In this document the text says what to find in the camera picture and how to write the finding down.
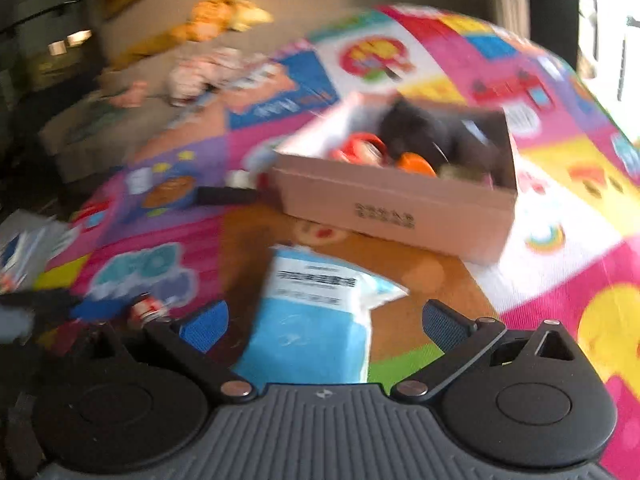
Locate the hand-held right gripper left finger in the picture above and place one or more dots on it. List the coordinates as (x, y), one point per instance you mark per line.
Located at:
(205, 326)

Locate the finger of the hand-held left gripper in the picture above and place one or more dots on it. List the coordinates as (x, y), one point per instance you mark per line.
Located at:
(50, 300)

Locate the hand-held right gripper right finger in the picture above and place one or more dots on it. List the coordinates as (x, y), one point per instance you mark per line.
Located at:
(442, 322)

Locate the blue packet with white label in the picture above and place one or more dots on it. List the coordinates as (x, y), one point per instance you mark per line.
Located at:
(310, 330)

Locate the pink cardboard box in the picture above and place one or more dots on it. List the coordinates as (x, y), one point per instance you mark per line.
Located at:
(400, 210)

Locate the orange plastic toy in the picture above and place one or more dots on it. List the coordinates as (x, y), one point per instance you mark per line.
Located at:
(415, 164)

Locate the black fluffy plush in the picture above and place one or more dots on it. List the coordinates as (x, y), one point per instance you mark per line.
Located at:
(425, 130)

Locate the white blue paper packet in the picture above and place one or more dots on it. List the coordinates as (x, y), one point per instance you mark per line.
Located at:
(30, 250)

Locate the small red white can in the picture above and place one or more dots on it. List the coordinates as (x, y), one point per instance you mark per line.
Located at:
(147, 308)

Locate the black stick-shaped item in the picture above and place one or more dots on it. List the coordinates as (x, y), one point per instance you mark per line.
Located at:
(225, 195)

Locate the colourful printed play mat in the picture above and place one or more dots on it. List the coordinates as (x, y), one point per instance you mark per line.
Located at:
(550, 240)

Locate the small white red item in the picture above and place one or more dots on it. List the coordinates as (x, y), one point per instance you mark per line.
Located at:
(240, 178)

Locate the beige sofa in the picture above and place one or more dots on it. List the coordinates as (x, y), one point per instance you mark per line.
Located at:
(100, 130)

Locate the red round toy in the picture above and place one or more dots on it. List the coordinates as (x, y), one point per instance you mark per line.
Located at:
(360, 147)

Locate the pink cloth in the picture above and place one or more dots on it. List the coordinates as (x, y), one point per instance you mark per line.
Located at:
(131, 95)

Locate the dark cabinet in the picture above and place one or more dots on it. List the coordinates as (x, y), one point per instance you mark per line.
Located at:
(50, 65)

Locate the pile of pale clothes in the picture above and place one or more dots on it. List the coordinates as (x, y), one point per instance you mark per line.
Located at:
(200, 75)

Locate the yellow plush toy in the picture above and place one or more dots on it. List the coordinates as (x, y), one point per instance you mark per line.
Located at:
(210, 17)

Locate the small pale plush toy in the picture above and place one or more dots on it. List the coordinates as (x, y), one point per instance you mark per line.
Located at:
(252, 16)

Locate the dark curtain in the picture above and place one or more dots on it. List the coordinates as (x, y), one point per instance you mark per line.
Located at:
(552, 5)

